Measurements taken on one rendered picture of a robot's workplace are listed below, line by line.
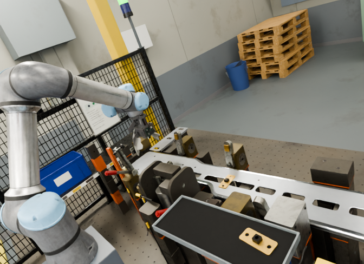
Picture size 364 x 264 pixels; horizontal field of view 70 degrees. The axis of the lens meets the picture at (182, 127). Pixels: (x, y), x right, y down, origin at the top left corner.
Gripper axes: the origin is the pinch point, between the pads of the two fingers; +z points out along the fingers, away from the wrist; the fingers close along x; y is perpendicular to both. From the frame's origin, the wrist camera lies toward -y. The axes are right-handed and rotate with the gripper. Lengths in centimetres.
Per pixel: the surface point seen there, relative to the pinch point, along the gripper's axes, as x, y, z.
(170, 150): 17.3, -5.7, 13.5
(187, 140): 20.1, 8.5, 7.1
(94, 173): -20.5, -32.4, 9.1
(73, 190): -34.5, -32.2, 9.7
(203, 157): 14.8, 22.1, 12.2
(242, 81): 356, -167, 99
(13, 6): 50, -218, -117
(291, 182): 7, 71, 10
